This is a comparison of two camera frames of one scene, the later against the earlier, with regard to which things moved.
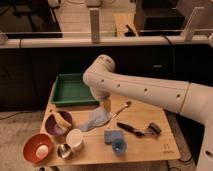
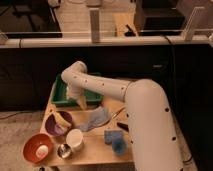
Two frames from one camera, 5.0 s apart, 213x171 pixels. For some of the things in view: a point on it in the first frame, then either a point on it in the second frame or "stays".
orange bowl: [38, 148] stays
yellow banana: [61, 122] stays
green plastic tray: [70, 89] stays
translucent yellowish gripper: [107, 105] to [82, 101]
